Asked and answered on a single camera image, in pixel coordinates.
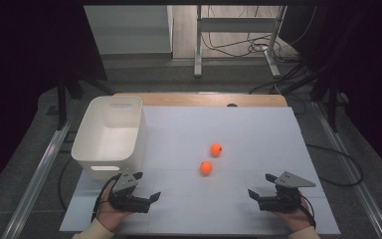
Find long black floor cable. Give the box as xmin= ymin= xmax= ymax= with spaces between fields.
xmin=306 ymin=142 xmax=365 ymax=187

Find thick black floor cables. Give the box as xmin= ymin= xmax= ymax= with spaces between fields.
xmin=248 ymin=61 xmax=316 ymax=96

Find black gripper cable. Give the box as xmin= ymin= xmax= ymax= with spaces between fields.
xmin=91 ymin=173 xmax=122 ymax=223
xmin=297 ymin=193 xmax=317 ymax=230

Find wooden table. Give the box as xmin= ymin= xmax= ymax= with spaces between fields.
xmin=113 ymin=93 xmax=288 ymax=108

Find orange ball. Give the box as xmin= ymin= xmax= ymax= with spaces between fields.
xmin=209 ymin=142 xmax=223 ymax=157
xmin=199 ymin=160 xmax=213 ymax=176

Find person's left hand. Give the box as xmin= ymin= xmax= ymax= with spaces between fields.
xmin=95 ymin=183 xmax=133 ymax=233

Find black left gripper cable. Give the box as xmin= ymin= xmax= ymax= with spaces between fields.
xmin=91 ymin=173 xmax=122 ymax=223

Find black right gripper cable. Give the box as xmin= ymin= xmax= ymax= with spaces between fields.
xmin=297 ymin=193 xmax=317 ymax=230

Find white table mat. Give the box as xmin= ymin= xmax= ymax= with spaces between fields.
xmin=59 ymin=105 xmax=341 ymax=235

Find aluminium floor rail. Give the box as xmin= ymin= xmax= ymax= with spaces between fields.
xmin=311 ymin=101 xmax=382 ymax=239
xmin=1 ymin=119 xmax=74 ymax=239

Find dark curtain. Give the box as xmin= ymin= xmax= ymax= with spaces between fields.
xmin=278 ymin=0 xmax=382 ymax=187
xmin=0 ymin=0 xmax=107 ymax=200

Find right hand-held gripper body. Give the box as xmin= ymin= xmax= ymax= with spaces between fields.
xmin=258 ymin=170 xmax=317 ymax=213

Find tangle of thin floor cables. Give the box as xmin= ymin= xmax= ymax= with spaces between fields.
xmin=201 ymin=6 xmax=317 ymax=63

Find black stand legs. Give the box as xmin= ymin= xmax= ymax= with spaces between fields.
xmin=56 ymin=74 xmax=115 ymax=131
xmin=280 ymin=66 xmax=349 ymax=133

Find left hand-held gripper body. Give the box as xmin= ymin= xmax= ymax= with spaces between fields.
xmin=107 ymin=171 xmax=152 ymax=214

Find white plastic bin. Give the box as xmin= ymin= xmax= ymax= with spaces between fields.
xmin=71 ymin=95 xmax=147 ymax=181

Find white cabinet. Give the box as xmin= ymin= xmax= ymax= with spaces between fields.
xmin=84 ymin=4 xmax=174 ymax=56

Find person's right hand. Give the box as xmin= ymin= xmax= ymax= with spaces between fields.
xmin=273 ymin=195 xmax=314 ymax=233

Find grey metal stand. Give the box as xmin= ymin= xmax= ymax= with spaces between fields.
xmin=193 ymin=4 xmax=287 ymax=79

